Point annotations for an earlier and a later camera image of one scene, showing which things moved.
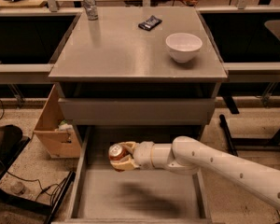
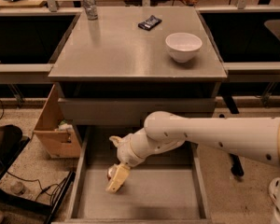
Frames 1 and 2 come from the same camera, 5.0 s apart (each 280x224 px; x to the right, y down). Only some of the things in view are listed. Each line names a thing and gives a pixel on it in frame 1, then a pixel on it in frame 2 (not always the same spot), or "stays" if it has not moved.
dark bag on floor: (4, 141) stays
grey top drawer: (136, 111) stays
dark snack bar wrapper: (151, 22) stays
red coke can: (117, 151) → (111, 172)
